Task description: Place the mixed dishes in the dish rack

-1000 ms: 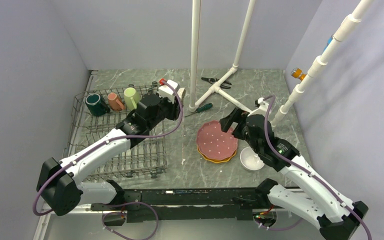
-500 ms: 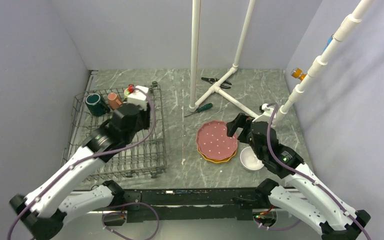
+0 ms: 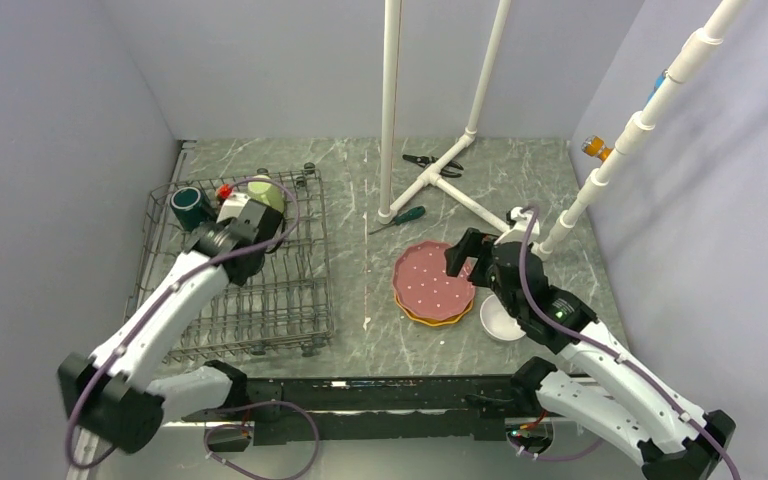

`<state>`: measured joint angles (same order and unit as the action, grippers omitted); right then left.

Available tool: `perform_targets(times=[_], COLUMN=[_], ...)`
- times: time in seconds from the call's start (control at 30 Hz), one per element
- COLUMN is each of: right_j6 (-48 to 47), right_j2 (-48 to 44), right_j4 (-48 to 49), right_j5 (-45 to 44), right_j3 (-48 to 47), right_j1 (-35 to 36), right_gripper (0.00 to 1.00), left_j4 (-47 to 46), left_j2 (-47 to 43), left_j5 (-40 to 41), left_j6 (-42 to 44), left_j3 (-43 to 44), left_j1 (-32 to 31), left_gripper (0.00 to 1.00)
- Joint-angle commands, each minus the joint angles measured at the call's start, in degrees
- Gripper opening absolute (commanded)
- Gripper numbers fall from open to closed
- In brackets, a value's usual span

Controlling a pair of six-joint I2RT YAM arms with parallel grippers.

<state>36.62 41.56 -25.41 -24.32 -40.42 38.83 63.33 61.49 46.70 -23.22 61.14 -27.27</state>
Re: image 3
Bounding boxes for cream yellow-green cup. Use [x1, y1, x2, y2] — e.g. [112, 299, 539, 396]
[246, 173, 286, 213]

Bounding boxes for dark green mug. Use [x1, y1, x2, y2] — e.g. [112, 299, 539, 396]
[169, 186, 217, 232]

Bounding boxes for pink mug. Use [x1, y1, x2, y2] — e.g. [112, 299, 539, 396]
[215, 184, 234, 204]

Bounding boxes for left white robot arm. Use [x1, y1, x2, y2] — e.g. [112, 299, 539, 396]
[57, 195, 286, 454]

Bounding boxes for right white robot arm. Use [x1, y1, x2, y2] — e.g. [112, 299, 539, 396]
[444, 228, 739, 479]

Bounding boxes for white plain bowl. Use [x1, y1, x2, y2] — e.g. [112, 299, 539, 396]
[479, 294, 526, 342]

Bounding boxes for pink dotted plate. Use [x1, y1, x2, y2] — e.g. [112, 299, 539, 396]
[392, 240, 475, 320]

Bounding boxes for yellow plate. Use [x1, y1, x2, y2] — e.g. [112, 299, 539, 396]
[394, 295, 474, 328]

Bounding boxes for black pliers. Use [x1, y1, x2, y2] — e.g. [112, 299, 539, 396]
[402, 154, 464, 178]

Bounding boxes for white PVC diagonal pipe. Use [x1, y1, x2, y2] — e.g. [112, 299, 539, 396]
[532, 0, 746, 260]

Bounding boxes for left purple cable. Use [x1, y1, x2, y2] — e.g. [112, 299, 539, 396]
[64, 177, 322, 480]

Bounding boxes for purple cable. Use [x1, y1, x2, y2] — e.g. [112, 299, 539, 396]
[506, 205, 743, 480]
[64, 177, 322, 480]

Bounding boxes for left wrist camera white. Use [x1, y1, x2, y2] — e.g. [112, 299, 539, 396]
[216, 189, 250, 223]

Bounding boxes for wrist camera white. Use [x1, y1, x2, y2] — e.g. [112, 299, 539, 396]
[216, 189, 250, 223]
[494, 206, 540, 245]

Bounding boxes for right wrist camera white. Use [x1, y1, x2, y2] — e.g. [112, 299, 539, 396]
[494, 206, 540, 245]

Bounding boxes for green handled screwdriver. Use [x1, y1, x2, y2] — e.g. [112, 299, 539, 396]
[368, 206, 426, 235]

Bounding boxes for grey wire dish rack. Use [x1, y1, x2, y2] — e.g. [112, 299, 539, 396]
[124, 163, 334, 366]

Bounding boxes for orange yellow wall fitting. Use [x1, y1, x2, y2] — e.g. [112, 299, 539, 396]
[581, 135, 613, 162]

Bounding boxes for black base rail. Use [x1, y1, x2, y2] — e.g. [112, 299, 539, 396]
[185, 374, 548, 446]

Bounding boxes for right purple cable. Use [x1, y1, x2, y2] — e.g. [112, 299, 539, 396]
[506, 205, 743, 480]

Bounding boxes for white PVC pipe frame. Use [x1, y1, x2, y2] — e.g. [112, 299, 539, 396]
[377, 0, 511, 233]

